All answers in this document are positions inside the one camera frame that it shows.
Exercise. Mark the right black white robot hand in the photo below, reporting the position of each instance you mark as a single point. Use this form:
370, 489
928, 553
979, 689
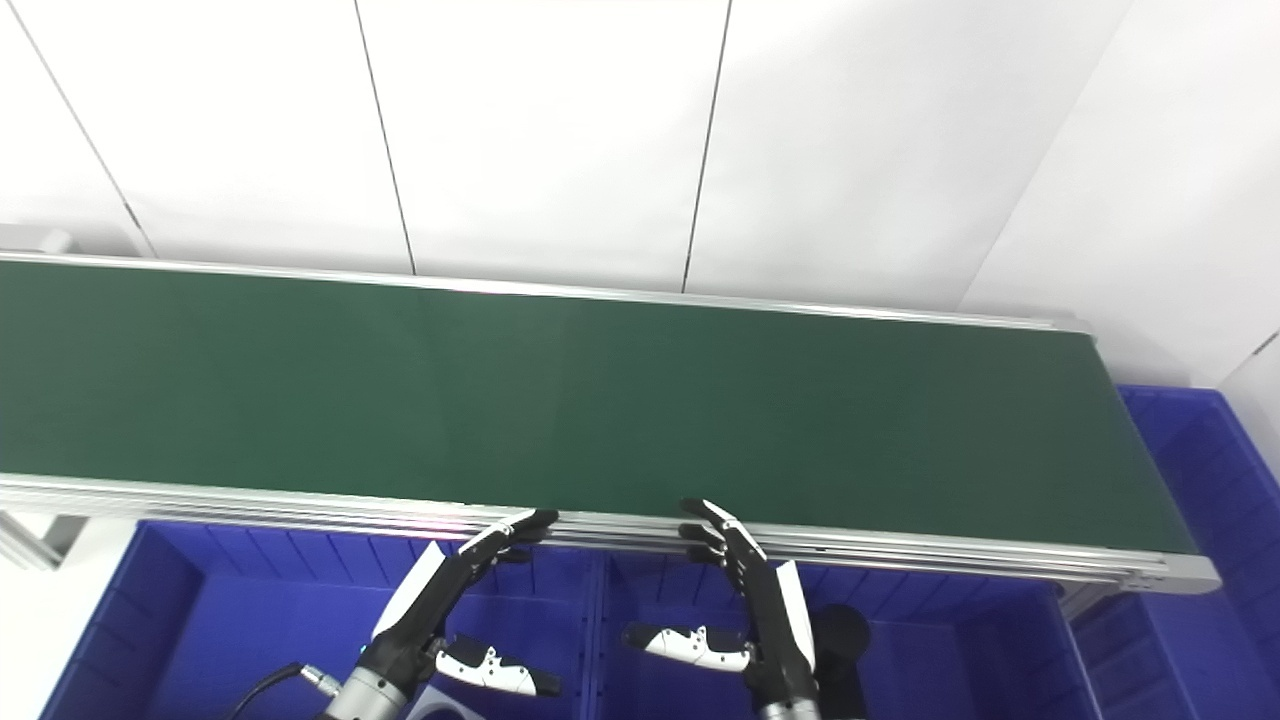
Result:
785, 640

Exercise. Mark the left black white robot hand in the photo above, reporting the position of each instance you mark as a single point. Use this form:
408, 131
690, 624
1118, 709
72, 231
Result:
415, 625

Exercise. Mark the white square part with hole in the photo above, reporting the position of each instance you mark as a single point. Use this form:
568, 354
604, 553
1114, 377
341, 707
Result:
430, 710

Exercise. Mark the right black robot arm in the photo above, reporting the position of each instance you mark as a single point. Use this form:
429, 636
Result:
790, 712

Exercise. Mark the black cylindrical part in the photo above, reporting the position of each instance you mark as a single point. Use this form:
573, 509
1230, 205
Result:
843, 640

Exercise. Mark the green conveyor belt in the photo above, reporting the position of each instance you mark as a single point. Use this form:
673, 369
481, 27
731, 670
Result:
640, 410
900, 560

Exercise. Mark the blue plastic bin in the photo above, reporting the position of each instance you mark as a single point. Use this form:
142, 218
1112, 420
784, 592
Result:
220, 630
1210, 560
970, 660

